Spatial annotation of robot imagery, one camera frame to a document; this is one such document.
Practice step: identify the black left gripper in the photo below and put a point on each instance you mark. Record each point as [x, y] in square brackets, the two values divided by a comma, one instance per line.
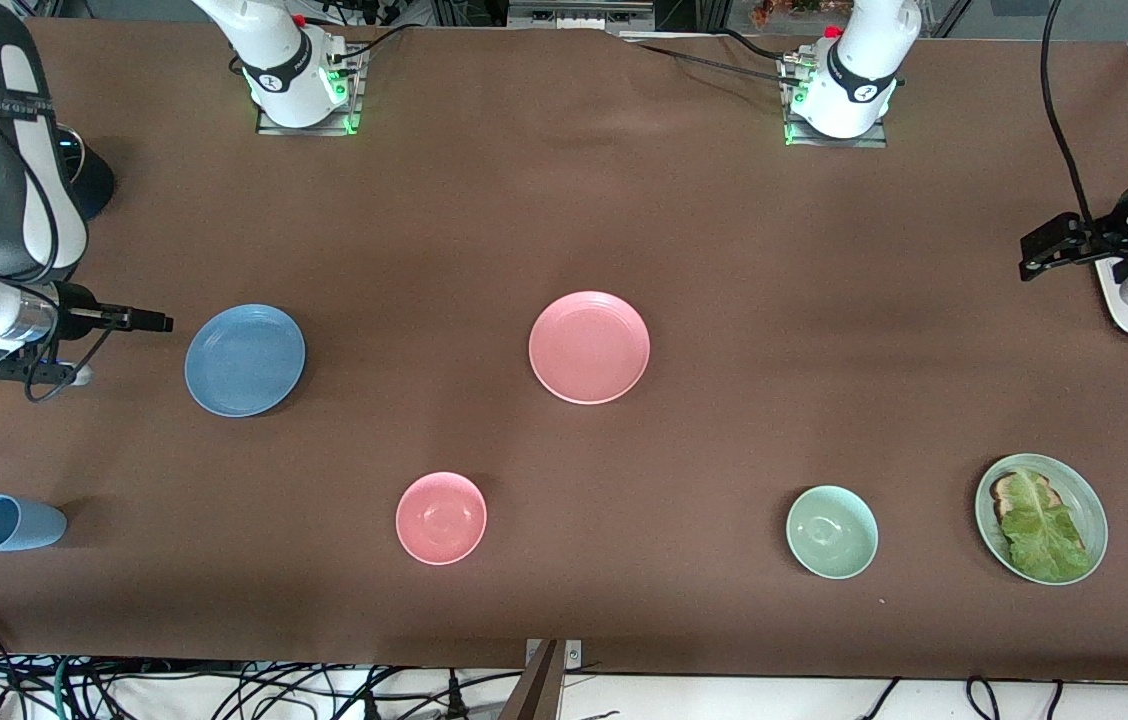
[1100, 241]

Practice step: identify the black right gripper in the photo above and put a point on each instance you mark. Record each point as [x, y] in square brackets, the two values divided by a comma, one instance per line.
[75, 307]

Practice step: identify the blue plate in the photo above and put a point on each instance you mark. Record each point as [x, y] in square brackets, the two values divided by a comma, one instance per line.
[245, 361]

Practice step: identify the pink plate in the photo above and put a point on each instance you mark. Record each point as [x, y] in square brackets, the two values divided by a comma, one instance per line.
[589, 347]

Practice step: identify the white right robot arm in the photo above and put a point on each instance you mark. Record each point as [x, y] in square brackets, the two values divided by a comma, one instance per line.
[14, 200]

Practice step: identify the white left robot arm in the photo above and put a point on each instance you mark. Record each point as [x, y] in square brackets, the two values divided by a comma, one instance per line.
[864, 60]

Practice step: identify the dark blue pot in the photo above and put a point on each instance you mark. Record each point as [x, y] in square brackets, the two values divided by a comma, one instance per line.
[96, 185]

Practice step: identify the glass lid blue knob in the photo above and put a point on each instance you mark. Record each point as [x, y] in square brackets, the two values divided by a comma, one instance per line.
[72, 150]

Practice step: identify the blue cup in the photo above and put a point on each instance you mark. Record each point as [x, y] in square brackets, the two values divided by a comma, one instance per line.
[14, 524]

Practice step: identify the brown bread slice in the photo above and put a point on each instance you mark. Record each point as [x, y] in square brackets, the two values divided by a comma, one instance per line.
[1004, 492]

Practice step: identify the green plate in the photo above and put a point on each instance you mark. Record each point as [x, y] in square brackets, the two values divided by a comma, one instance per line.
[1089, 510]

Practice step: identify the green lettuce leaf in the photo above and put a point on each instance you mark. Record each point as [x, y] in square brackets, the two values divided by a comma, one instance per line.
[1044, 535]

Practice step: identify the green bowl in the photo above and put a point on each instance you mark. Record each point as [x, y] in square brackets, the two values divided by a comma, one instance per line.
[832, 532]

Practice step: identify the pink bowl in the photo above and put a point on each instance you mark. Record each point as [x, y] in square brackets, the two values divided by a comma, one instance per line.
[441, 518]

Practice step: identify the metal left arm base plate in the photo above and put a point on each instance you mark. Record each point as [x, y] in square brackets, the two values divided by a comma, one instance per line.
[879, 138]

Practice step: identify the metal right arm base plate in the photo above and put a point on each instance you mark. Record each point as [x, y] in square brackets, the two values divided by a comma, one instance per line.
[356, 100]

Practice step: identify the dark camera stand strut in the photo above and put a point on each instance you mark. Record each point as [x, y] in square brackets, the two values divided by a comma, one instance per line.
[536, 690]

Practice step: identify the metal table edge bracket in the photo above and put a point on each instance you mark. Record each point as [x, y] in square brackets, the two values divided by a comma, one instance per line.
[574, 652]

